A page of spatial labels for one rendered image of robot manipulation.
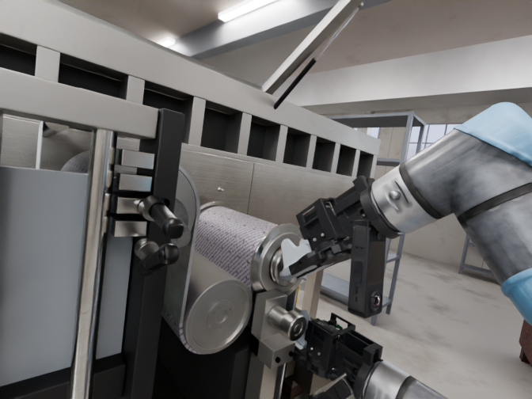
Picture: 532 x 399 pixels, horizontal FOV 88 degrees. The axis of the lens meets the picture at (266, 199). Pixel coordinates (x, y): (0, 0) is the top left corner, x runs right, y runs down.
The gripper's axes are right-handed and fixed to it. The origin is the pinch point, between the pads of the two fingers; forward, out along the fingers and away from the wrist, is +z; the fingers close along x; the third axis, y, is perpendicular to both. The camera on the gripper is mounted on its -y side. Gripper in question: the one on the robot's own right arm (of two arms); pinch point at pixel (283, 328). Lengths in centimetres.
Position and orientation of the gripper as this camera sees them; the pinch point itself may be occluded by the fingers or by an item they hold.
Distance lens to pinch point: 63.8
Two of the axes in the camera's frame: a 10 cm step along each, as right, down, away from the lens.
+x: -7.5, -0.6, -6.5
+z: -6.4, -1.5, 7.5
